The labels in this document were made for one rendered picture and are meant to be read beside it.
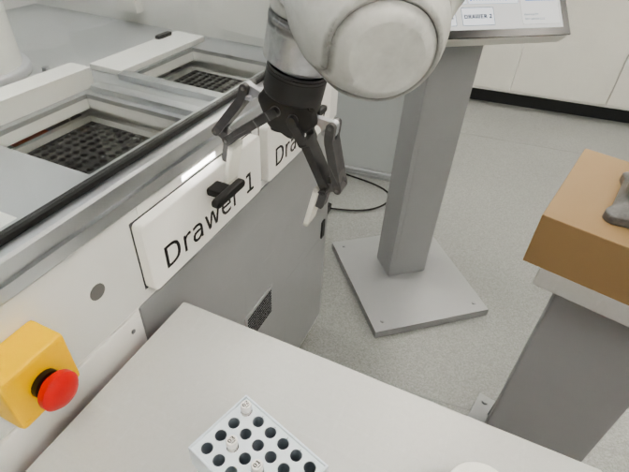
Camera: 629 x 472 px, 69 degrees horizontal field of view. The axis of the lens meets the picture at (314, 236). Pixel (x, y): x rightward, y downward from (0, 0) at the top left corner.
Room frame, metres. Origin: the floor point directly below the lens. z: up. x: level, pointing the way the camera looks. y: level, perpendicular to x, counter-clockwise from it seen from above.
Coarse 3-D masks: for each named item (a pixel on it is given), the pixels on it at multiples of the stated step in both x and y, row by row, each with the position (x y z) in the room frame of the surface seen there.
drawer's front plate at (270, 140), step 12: (324, 96) 0.96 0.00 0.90; (264, 132) 0.73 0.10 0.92; (276, 132) 0.76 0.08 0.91; (264, 144) 0.73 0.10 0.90; (276, 144) 0.76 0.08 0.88; (288, 144) 0.80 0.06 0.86; (264, 156) 0.73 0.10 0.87; (288, 156) 0.80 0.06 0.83; (264, 168) 0.73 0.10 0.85; (276, 168) 0.76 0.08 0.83
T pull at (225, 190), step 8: (216, 184) 0.57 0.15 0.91; (224, 184) 0.57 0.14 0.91; (232, 184) 0.57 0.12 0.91; (240, 184) 0.57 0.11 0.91; (208, 192) 0.55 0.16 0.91; (216, 192) 0.55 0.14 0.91; (224, 192) 0.55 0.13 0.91; (232, 192) 0.56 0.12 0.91; (216, 200) 0.53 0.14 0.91; (224, 200) 0.53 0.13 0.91; (216, 208) 0.52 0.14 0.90
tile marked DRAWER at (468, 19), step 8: (464, 8) 1.27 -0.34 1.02; (472, 8) 1.27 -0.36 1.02; (480, 8) 1.28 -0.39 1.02; (488, 8) 1.29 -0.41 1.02; (464, 16) 1.26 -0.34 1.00; (472, 16) 1.26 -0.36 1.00; (480, 16) 1.27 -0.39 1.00; (488, 16) 1.27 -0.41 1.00; (464, 24) 1.24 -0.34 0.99; (472, 24) 1.25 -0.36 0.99; (480, 24) 1.25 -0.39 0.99; (488, 24) 1.26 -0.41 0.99
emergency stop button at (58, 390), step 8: (56, 376) 0.25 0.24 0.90; (64, 376) 0.25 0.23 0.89; (72, 376) 0.25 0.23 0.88; (48, 384) 0.24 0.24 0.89; (56, 384) 0.24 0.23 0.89; (64, 384) 0.24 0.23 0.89; (72, 384) 0.25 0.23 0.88; (40, 392) 0.23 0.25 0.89; (48, 392) 0.23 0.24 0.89; (56, 392) 0.24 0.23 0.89; (64, 392) 0.24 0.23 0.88; (72, 392) 0.25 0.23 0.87; (40, 400) 0.23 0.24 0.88; (48, 400) 0.23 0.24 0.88; (56, 400) 0.23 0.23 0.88; (64, 400) 0.24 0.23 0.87; (48, 408) 0.23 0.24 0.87; (56, 408) 0.23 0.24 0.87
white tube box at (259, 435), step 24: (240, 408) 0.28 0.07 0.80; (216, 432) 0.25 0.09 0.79; (240, 432) 0.26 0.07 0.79; (264, 432) 0.26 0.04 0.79; (288, 432) 0.26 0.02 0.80; (192, 456) 0.23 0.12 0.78; (216, 456) 0.23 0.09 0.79; (240, 456) 0.23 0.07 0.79; (264, 456) 0.23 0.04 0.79; (288, 456) 0.23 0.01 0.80; (312, 456) 0.23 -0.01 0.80
